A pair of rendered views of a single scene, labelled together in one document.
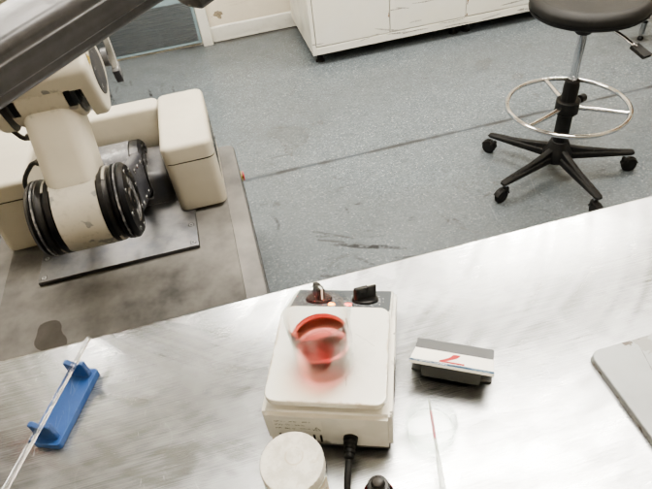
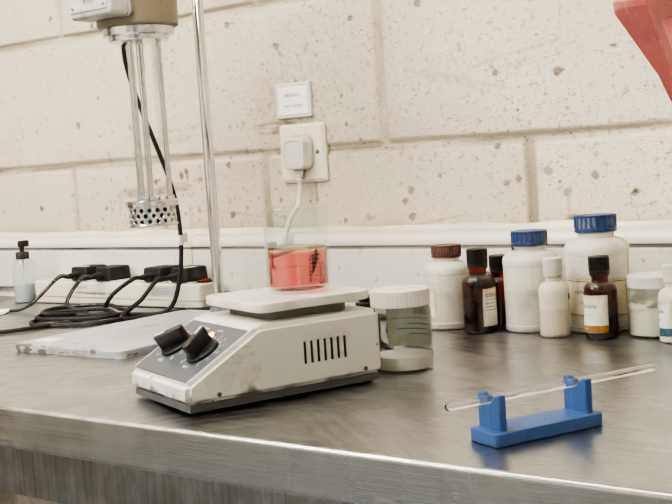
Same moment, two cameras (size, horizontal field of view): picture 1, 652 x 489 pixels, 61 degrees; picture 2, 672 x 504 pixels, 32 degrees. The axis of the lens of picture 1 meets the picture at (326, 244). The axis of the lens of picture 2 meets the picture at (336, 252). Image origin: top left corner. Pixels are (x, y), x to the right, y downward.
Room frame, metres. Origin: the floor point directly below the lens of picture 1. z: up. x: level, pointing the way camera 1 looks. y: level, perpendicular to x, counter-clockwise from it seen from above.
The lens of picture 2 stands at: (1.06, 0.85, 0.96)
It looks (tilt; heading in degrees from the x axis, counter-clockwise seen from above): 5 degrees down; 227
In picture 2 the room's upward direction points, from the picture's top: 4 degrees counter-clockwise
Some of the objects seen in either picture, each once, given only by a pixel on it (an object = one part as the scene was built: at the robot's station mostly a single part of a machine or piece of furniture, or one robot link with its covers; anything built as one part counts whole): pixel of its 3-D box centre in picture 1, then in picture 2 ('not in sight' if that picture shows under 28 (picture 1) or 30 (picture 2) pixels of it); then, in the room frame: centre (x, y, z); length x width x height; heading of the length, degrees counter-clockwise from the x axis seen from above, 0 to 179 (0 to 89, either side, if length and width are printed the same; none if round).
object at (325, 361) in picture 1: (319, 341); (299, 250); (0.33, 0.02, 0.88); 0.07 x 0.06 x 0.08; 146
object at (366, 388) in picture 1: (330, 353); (285, 296); (0.34, 0.01, 0.83); 0.12 x 0.12 x 0.01; 78
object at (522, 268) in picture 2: not in sight; (531, 279); (-0.01, 0.03, 0.81); 0.06 x 0.06 x 0.11
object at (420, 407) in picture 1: (431, 425); not in sight; (0.29, -0.08, 0.76); 0.06 x 0.06 x 0.02
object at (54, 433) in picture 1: (63, 400); (536, 409); (0.38, 0.33, 0.77); 0.10 x 0.03 x 0.04; 166
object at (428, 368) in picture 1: (452, 355); not in sight; (0.36, -0.13, 0.77); 0.09 x 0.06 x 0.04; 69
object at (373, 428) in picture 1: (336, 357); (265, 346); (0.37, 0.01, 0.79); 0.22 x 0.13 x 0.08; 168
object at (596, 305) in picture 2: not in sight; (600, 296); (0.00, 0.13, 0.79); 0.04 x 0.04 x 0.09
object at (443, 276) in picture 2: not in sight; (447, 285); (0.01, -0.08, 0.80); 0.06 x 0.06 x 0.10
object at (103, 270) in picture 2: not in sight; (108, 273); (0.05, -0.77, 0.80); 0.07 x 0.04 x 0.02; 9
